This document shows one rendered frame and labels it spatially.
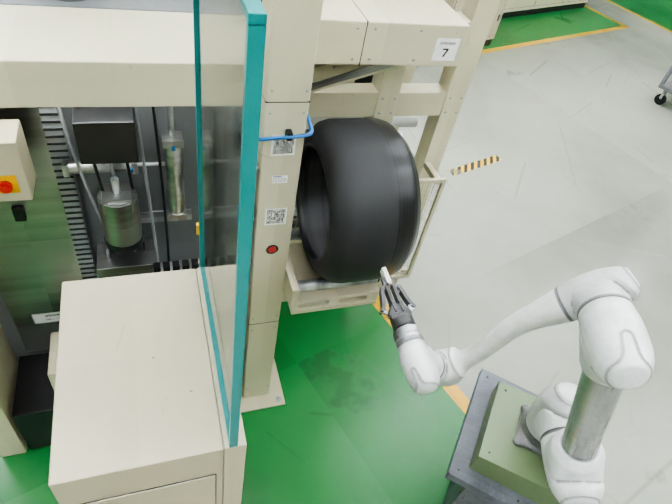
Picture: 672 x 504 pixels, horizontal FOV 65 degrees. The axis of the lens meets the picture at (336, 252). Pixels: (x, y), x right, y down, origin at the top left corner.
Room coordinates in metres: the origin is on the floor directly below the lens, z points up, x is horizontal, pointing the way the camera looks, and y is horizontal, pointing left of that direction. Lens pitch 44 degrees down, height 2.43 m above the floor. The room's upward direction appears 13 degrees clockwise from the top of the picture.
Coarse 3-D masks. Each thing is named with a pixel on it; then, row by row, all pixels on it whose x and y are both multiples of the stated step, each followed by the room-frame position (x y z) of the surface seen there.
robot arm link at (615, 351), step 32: (608, 320) 0.87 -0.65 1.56; (640, 320) 0.88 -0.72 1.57; (608, 352) 0.79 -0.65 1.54; (640, 352) 0.79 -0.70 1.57; (608, 384) 0.75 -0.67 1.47; (640, 384) 0.75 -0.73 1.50; (576, 416) 0.83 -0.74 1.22; (608, 416) 0.81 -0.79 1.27; (544, 448) 0.88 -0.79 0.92; (576, 448) 0.80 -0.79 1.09; (576, 480) 0.76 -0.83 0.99
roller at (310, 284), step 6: (300, 282) 1.34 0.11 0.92; (306, 282) 1.34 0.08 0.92; (312, 282) 1.35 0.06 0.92; (318, 282) 1.36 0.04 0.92; (324, 282) 1.37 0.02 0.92; (330, 282) 1.37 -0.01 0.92; (354, 282) 1.41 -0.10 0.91; (360, 282) 1.42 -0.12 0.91; (366, 282) 1.43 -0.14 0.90; (372, 282) 1.44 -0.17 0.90; (300, 288) 1.32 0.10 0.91; (306, 288) 1.33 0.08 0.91; (312, 288) 1.34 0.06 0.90; (318, 288) 1.35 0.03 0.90; (324, 288) 1.36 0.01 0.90
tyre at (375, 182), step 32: (320, 128) 1.58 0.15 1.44; (352, 128) 1.55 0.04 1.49; (384, 128) 1.60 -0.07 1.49; (320, 160) 1.46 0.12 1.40; (352, 160) 1.41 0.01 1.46; (384, 160) 1.45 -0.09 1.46; (320, 192) 1.75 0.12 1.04; (352, 192) 1.32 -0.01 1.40; (384, 192) 1.36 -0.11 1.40; (416, 192) 1.42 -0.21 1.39; (320, 224) 1.65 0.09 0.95; (352, 224) 1.27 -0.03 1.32; (384, 224) 1.31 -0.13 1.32; (416, 224) 1.37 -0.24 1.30; (320, 256) 1.51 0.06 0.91; (352, 256) 1.24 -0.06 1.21; (384, 256) 1.29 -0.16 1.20
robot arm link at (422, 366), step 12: (408, 348) 1.00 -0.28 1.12; (420, 348) 1.00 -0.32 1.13; (408, 360) 0.96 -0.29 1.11; (420, 360) 0.96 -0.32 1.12; (432, 360) 0.97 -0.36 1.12; (408, 372) 0.93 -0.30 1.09; (420, 372) 0.92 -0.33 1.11; (432, 372) 0.93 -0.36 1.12; (420, 384) 0.90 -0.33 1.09; (432, 384) 0.90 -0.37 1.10
